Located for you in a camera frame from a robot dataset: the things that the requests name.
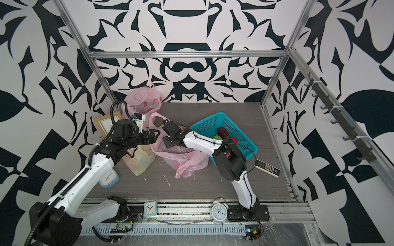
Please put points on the dark maroon fruit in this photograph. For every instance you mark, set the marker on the dark maroon fruit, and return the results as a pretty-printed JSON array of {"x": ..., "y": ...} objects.
[{"x": 222, "y": 133}]

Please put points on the white slotted cable duct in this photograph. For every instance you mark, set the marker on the white slotted cable duct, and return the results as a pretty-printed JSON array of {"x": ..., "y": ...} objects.
[{"x": 171, "y": 230}]

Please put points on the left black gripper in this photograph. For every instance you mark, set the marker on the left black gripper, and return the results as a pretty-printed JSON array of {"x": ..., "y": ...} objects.
[{"x": 152, "y": 139}]

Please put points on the wall hook rail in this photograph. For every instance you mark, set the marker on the wall hook rail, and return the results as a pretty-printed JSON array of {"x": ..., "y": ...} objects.
[{"x": 344, "y": 120}]

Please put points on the grey calculator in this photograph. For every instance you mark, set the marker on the grey calculator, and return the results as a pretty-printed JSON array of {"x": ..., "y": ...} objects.
[{"x": 267, "y": 168}]

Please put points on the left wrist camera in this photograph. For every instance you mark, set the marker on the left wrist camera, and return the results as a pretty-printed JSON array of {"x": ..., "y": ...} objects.
[{"x": 139, "y": 120}]

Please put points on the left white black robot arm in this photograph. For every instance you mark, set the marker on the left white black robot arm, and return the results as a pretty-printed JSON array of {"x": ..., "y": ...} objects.
[{"x": 56, "y": 222}]

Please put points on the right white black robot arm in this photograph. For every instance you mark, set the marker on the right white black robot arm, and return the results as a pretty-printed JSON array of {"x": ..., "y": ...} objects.
[{"x": 229, "y": 160}]

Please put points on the left circuit board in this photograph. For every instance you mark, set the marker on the left circuit board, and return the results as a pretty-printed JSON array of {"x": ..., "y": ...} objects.
[{"x": 122, "y": 228}]

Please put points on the teal plastic basket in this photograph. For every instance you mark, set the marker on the teal plastic basket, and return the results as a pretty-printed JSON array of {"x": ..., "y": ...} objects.
[{"x": 208, "y": 127}]

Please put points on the small pink plastic bag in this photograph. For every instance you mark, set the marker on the small pink plastic bag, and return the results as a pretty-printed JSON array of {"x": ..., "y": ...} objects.
[{"x": 184, "y": 161}]

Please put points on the circuit board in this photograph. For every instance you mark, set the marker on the circuit board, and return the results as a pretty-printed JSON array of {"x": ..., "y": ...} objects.
[
  {"x": 253, "y": 234},
  {"x": 122, "y": 228}
]

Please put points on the round red apple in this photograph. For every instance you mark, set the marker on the round red apple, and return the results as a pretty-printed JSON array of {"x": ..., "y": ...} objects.
[{"x": 234, "y": 140}]

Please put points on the large pink plastic bag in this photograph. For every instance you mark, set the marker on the large pink plastic bag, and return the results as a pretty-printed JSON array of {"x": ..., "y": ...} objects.
[{"x": 144, "y": 100}]

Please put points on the wooden picture frame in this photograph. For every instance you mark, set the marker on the wooden picture frame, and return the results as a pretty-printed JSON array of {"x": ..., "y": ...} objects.
[{"x": 103, "y": 124}]

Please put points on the small teal square clock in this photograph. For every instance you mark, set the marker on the small teal square clock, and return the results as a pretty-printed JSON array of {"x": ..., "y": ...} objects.
[{"x": 150, "y": 209}]

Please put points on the yellow plastic bag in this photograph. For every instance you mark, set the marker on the yellow plastic bag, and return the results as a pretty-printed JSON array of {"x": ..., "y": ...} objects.
[{"x": 139, "y": 159}]

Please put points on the blue square timer clock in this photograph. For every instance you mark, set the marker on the blue square timer clock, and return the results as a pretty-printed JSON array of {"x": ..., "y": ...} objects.
[{"x": 109, "y": 179}]

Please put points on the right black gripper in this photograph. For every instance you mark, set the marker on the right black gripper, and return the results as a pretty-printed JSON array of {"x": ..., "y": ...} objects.
[{"x": 165, "y": 141}]

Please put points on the round silver alarm clock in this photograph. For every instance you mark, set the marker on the round silver alarm clock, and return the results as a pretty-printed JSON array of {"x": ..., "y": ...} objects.
[{"x": 219, "y": 212}]

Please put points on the right circuit board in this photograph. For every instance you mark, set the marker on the right circuit board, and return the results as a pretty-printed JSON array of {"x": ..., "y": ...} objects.
[{"x": 253, "y": 234}]

